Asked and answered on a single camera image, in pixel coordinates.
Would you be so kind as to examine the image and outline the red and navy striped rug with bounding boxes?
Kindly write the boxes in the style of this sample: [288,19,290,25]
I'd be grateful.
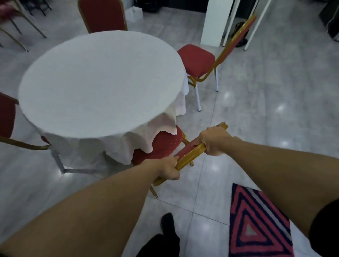
[228,183,295,257]

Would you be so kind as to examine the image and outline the person's right forearm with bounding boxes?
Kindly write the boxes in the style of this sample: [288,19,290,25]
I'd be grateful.
[225,136,339,239]

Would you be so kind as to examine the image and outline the red chair with gold frame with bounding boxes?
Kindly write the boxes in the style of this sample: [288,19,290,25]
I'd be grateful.
[0,92,51,151]
[132,122,229,198]
[0,0,52,52]
[177,14,257,112]
[77,0,128,34]

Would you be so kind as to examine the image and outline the white metal stand legs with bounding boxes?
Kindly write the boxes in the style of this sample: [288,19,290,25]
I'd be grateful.
[222,0,274,51]

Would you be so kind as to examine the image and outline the person's black shoe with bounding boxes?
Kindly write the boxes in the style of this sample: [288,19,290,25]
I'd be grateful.
[160,212,176,236]

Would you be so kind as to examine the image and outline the person's left hand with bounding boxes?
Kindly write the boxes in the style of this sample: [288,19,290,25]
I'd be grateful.
[151,156,180,181]

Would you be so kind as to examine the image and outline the person's right hand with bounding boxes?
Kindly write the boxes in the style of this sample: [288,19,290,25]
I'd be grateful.
[191,126,234,157]

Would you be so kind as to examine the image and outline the person's black trouser leg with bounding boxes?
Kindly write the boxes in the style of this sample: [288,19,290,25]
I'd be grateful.
[136,230,181,257]

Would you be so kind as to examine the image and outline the person's left forearm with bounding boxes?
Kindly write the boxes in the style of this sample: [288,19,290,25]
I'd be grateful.
[0,160,159,257]

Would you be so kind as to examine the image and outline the dark cabinet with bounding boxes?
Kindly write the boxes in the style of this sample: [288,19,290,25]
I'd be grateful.
[319,0,339,42]

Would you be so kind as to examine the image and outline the white paper bag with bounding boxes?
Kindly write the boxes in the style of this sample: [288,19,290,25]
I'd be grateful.
[124,6,144,25]

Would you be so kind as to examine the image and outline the person's black sleeve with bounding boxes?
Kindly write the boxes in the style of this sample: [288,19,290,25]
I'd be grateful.
[308,198,339,257]

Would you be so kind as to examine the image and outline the white pillar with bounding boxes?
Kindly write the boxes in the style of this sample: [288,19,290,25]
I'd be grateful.
[200,0,237,48]

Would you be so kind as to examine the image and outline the white round tablecloth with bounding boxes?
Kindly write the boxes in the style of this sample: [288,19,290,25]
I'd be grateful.
[18,30,189,165]

